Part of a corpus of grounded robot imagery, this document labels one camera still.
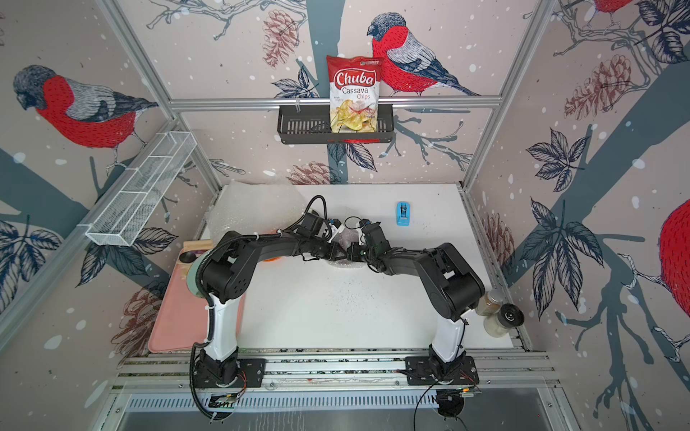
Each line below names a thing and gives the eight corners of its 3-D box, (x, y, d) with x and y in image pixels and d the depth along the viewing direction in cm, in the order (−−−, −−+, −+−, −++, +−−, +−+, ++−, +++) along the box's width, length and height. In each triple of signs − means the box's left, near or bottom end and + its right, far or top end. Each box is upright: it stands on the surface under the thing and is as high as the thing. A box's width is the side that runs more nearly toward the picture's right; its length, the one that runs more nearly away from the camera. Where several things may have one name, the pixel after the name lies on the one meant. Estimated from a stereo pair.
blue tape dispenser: (396, 226, 109) (397, 220, 106) (396, 207, 115) (397, 200, 112) (408, 227, 108) (410, 221, 105) (408, 208, 115) (410, 202, 112)
